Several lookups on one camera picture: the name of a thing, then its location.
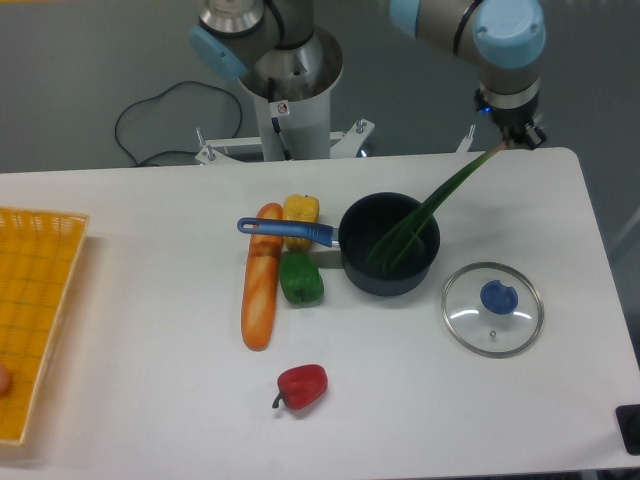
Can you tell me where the orange baguette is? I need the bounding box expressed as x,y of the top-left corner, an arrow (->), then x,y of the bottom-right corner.
241,234 -> 283,351

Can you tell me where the black corner device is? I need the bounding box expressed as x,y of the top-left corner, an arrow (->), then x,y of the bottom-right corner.
615,404 -> 640,456

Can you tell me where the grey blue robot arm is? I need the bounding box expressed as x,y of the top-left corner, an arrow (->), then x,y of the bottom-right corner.
189,1 -> 546,159

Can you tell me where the green bell pepper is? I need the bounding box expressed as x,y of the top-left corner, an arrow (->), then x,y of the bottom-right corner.
279,251 -> 324,305

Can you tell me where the black floor cable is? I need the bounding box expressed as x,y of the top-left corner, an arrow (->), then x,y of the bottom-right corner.
114,80 -> 244,167

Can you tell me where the yellow bell pepper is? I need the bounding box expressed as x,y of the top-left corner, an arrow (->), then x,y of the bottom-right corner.
282,193 -> 321,252

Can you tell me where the green onion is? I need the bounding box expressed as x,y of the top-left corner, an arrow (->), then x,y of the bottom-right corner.
366,141 -> 507,273

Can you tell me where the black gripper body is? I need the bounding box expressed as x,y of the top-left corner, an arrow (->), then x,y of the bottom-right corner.
474,88 -> 539,134

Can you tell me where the red bell pepper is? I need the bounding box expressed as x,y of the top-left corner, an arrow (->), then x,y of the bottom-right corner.
272,364 -> 328,411

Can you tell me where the dark pot blue handle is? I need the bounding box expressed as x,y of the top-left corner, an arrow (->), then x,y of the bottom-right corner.
237,192 -> 441,297

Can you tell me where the yellow woven basket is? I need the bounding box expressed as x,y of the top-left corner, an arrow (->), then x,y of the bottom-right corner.
1,207 -> 90,446

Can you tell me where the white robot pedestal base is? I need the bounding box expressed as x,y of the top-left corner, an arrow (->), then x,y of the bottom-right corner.
193,24 -> 477,165

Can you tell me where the glass lid blue knob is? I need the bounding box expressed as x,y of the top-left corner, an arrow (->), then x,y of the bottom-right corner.
441,262 -> 545,359

